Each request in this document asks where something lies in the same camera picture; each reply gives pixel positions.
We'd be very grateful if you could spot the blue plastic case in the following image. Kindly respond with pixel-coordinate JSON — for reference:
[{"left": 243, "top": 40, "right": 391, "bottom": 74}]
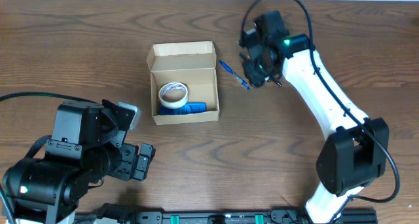
[{"left": 159, "top": 102, "right": 207, "bottom": 115}]

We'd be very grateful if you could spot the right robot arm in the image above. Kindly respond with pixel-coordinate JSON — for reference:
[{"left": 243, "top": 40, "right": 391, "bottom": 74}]
[{"left": 240, "top": 10, "right": 389, "bottom": 223}]

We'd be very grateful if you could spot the white masking tape roll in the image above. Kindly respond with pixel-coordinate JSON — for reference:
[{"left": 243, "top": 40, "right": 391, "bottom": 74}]
[{"left": 158, "top": 83, "right": 189, "bottom": 109}]

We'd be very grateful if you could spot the cardboard box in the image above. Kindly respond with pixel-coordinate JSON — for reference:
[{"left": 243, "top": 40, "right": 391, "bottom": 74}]
[{"left": 147, "top": 41, "right": 220, "bottom": 125}]

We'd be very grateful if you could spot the blue ballpoint pen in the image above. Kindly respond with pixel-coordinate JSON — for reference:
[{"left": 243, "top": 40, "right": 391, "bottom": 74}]
[{"left": 219, "top": 60, "right": 250, "bottom": 90}]

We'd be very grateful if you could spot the green right clamp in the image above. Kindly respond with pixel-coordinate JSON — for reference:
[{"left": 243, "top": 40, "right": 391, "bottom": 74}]
[{"left": 255, "top": 214, "right": 264, "bottom": 224}]

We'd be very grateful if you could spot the black and white marker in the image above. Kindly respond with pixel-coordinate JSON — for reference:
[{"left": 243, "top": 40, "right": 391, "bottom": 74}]
[{"left": 239, "top": 52, "right": 283, "bottom": 87}]

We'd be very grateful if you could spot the green left clamp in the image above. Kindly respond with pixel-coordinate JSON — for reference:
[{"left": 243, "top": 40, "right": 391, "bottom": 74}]
[{"left": 170, "top": 215, "right": 180, "bottom": 224}]

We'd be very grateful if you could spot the green clamp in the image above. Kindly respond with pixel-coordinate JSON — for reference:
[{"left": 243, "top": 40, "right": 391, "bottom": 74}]
[
  {"left": 170, "top": 215, "right": 180, "bottom": 224},
  {"left": 255, "top": 214, "right": 264, "bottom": 224}
]

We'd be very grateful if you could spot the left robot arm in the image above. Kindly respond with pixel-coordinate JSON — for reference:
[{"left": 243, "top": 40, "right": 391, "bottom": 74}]
[{"left": 3, "top": 100, "right": 155, "bottom": 223}]

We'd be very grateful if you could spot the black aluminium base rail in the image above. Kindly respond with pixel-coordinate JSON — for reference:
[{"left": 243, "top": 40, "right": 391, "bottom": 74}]
[{"left": 73, "top": 210, "right": 378, "bottom": 224}]

